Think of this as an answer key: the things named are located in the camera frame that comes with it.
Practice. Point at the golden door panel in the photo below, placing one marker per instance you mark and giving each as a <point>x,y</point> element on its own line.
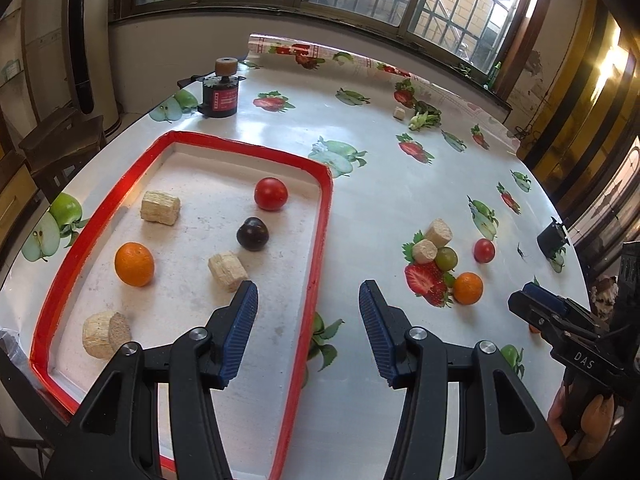
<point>585,85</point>

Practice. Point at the beige standing air conditioner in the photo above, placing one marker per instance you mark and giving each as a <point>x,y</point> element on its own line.
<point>102,60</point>

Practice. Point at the dark purple plum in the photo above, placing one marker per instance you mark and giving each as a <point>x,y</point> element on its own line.
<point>252,233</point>

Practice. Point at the green bottle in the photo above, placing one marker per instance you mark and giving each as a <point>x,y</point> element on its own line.
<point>496,72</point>

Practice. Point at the green plum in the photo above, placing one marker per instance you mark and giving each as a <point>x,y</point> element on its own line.
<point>446,258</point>

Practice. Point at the ornate glass door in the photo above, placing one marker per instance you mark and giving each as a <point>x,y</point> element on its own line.
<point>610,205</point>

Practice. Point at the large beige sugarcane piece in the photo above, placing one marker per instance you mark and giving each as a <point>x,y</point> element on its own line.
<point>160,206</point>

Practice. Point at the red tomato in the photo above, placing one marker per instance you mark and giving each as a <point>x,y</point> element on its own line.
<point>484,250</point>
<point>271,193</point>

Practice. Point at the person's right hand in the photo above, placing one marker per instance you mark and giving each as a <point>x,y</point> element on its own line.
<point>597,420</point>

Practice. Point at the small beige sugarcane piece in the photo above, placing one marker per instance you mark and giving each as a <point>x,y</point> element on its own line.
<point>398,112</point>

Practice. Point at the green leafy vegetable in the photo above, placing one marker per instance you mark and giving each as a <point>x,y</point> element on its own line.
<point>425,120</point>

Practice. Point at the wooden drawer cabinet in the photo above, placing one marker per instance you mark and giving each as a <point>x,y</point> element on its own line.
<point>15,195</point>

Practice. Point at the small black stem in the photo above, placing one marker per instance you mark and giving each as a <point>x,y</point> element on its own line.
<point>520,251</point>

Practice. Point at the red rimmed white tray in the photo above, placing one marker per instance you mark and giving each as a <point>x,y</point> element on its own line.
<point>200,245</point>

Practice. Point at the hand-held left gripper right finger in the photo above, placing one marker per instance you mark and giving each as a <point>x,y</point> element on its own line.
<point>377,335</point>

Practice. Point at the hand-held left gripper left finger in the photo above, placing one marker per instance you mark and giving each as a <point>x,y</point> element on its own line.
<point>240,335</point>

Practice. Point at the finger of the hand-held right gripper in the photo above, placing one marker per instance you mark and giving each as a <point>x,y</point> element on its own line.
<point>530,312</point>
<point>545,297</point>

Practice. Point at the wooden stool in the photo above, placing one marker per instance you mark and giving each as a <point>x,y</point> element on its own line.
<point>60,135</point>

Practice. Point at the orange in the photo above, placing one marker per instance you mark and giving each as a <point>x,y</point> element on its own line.
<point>534,330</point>
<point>134,263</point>
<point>468,288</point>

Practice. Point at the black motor with red label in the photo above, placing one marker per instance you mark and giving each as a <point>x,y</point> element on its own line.
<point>220,97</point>

